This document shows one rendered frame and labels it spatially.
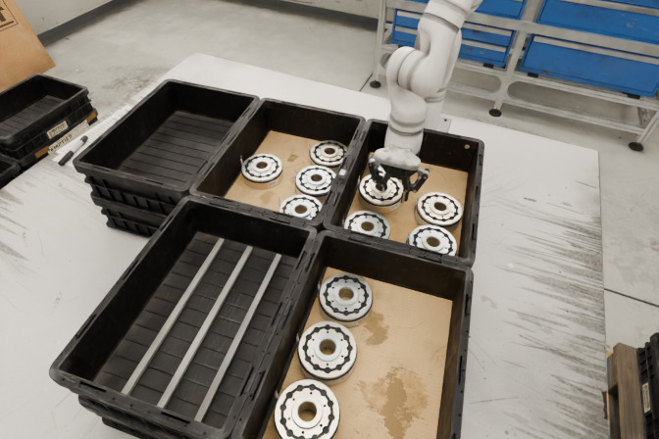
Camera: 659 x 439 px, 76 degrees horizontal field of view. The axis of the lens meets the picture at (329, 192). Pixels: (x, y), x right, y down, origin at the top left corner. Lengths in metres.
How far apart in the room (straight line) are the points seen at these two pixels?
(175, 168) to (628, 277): 1.95
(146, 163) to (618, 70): 2.46
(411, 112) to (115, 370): 0.70
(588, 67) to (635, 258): 1.09
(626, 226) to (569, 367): 1.57
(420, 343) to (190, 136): 0.82
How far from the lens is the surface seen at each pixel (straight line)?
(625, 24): 2.79
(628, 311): 2.22
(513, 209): 1.31
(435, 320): 0.87
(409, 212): 1.03
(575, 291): 1.20
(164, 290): 0.93
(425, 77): 0.77
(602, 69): 2.88
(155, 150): 1.25
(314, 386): 0.76
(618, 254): 2.41
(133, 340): 0.89
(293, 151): 1.17
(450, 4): 0.79
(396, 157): 0.84
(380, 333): 0.84
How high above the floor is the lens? 1.57
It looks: 45 degrees down
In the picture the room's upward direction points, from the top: 2 degrees clockwise
